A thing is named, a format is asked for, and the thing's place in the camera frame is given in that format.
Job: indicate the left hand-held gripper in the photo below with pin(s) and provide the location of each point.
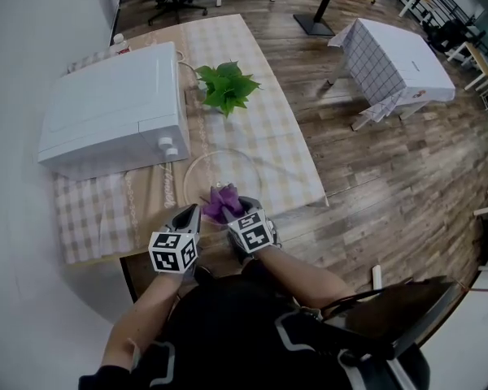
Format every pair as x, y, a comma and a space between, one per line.
171, 252

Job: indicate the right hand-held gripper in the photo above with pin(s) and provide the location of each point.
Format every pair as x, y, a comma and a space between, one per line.
250, 234

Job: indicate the purple cloth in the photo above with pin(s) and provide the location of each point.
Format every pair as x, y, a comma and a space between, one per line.
219, 201

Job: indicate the clear glass plate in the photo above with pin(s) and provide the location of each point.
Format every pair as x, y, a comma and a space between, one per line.
223, 169

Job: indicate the person's right forearm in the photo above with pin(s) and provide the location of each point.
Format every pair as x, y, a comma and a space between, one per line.
301, 276

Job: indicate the person's left forearm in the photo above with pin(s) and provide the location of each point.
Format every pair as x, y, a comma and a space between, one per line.
142, 319

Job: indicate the white microwave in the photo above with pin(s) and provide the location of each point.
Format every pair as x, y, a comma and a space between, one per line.
110, 108

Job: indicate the person's black shoe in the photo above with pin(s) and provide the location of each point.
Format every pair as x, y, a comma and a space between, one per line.
203, 275

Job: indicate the person's black clothing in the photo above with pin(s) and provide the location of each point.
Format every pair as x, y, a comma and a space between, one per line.
236, 331

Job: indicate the green potted plant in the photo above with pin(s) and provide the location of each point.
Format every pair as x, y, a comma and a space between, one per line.
225, 87

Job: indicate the small white-legged table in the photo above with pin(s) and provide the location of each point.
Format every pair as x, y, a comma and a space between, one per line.
360, 122

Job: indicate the white power strip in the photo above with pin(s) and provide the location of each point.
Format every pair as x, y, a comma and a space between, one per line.
376, 278

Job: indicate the clear plastic bottle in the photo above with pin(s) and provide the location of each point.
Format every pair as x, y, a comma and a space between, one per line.
121, 45

